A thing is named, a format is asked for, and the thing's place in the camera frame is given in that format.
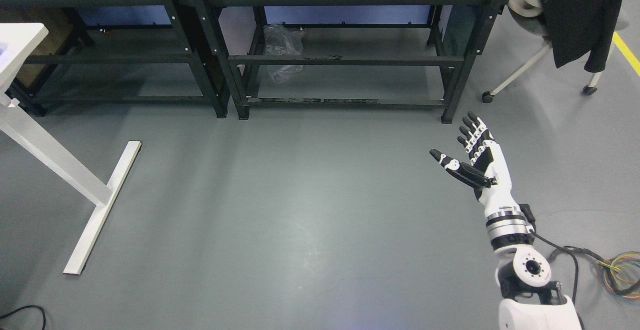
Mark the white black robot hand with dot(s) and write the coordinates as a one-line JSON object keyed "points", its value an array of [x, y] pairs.
{"points": [[486, 172]]}

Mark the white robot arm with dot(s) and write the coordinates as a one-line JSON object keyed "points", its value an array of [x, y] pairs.
{"points": [[531, 299]]}

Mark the black metal shelf left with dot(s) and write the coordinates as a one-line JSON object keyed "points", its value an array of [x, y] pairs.
{"points": [[109, 48]]}

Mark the black metal shelf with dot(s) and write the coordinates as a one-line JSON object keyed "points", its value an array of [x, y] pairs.
{"points": [[109, 48], [341, 35]]}

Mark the white desk with legs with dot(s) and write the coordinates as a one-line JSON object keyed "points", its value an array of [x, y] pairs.
{"points": [[18, 42]]}

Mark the white office chair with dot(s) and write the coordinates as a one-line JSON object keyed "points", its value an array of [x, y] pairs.
{"points": [[529, 15]]}

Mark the crumpled clear plastic bag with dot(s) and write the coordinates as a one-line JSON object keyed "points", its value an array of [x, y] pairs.
{"points": [[281, 40]]}

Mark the black jacket on chair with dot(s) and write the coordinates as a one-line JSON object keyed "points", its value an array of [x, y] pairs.
{"points": [[579, 27]]}

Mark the black metal shelf right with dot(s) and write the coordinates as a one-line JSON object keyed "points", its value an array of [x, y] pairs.
{"points": [[341, 35]]}

